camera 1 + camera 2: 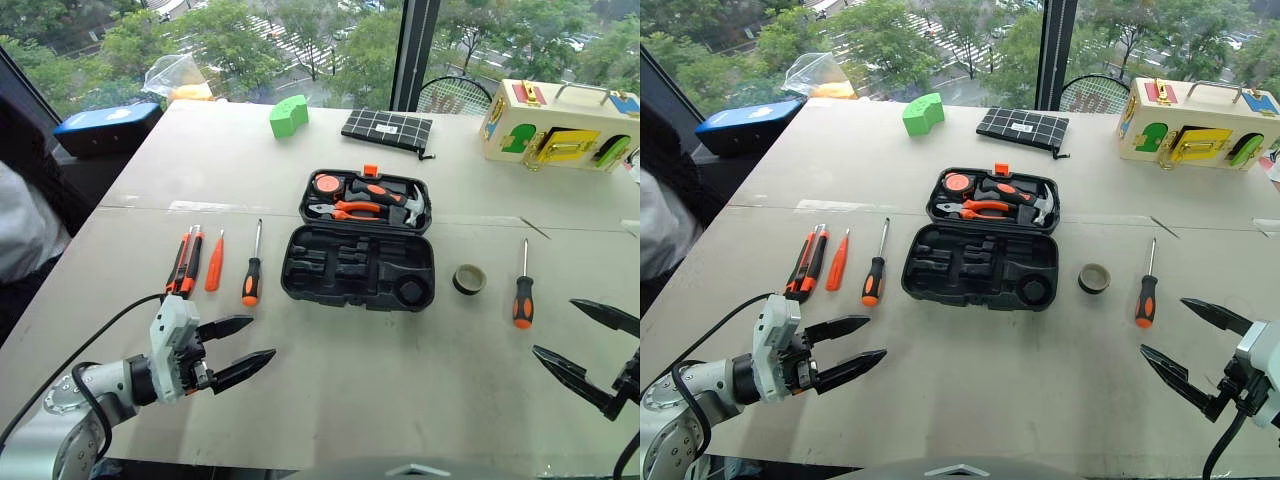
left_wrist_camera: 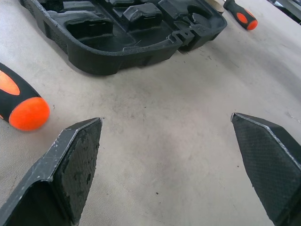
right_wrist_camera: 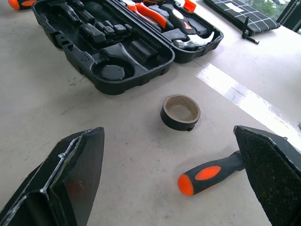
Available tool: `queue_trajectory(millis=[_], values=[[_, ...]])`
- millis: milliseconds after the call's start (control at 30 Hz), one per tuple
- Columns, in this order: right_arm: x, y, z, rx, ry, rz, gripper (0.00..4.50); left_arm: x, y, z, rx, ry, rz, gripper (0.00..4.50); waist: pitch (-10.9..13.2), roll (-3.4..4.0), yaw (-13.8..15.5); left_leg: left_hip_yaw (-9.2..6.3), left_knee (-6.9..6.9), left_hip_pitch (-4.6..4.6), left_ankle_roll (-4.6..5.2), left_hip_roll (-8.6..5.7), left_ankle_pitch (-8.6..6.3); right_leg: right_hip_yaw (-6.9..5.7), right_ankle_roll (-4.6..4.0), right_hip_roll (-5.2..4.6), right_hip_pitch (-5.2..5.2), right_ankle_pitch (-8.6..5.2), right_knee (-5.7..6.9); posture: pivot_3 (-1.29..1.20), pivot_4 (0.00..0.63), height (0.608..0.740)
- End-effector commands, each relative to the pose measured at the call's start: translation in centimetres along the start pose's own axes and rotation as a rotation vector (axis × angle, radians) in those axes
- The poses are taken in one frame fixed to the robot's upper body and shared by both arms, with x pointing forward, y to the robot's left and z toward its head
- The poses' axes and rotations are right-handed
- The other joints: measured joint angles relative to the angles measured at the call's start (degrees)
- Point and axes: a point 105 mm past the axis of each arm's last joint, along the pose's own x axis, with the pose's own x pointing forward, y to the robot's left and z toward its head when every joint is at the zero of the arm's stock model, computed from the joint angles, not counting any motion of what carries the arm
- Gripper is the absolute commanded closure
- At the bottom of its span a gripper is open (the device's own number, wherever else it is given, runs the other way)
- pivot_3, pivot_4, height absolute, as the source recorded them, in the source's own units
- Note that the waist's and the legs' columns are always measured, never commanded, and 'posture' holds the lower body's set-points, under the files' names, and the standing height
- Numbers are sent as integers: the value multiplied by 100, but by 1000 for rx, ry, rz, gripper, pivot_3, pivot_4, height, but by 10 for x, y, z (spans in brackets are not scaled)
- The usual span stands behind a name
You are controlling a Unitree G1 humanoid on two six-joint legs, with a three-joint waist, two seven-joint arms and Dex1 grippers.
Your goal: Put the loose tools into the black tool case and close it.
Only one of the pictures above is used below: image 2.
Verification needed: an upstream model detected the small black orange screwdriver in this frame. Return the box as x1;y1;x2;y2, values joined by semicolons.
222;0;258;31

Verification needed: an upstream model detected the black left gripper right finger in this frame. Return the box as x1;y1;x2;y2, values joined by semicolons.
230;112;301;226

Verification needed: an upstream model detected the large black orange screwdriver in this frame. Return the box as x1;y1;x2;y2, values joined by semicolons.
0;62;51;131

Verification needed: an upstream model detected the black tool case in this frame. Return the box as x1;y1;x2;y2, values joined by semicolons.
20;0;228;76

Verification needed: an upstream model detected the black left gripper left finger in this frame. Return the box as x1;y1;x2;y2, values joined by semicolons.
0;117;103;226

